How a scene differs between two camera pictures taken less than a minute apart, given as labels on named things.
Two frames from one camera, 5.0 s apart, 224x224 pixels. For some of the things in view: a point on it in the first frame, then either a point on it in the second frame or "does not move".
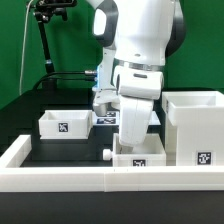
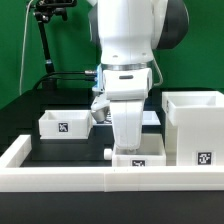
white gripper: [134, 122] -> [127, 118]
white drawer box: [65, 124] does not move
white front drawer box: [153, 154] does not move
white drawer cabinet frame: [194, 128] does not move
